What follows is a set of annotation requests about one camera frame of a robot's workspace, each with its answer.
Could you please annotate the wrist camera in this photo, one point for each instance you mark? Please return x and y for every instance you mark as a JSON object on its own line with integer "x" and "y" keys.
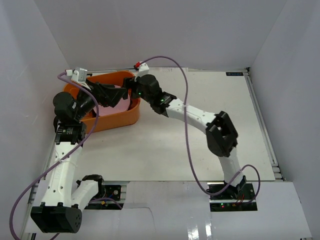
{"x": 142, "y": 69}
{"x": 78, "y": 76}

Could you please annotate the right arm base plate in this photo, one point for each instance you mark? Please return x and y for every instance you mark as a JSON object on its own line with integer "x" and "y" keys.
{"x": 225, "y": 202}

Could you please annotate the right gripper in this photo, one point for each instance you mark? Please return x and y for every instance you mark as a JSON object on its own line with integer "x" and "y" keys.
{"x": 131, "y": 83}

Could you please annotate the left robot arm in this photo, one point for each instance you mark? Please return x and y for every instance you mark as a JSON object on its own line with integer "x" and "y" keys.
{"x": 60, "y": 210}

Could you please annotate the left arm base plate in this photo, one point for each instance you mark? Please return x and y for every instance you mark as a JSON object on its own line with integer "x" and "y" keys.
{"x": 113, "y": 192}

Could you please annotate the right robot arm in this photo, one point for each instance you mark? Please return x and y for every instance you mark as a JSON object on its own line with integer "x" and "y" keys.
{"x": 220, "y": 132}

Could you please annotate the pink round plate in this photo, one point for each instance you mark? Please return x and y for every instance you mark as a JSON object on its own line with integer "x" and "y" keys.
{"x": 122, "y": 106}

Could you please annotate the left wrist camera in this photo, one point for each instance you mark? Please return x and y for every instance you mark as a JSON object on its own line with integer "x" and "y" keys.
{"x": 78, "y": 76}

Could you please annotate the orange plastic bin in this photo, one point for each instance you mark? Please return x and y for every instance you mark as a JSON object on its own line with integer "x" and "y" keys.
{"x": 117, "y": 120}

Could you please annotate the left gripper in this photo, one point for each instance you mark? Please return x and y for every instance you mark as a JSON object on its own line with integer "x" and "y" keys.
{"x": 94, "y": 90}

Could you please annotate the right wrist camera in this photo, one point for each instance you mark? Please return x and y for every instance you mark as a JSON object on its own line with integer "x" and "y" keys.
{"x": 142, "y": 69}

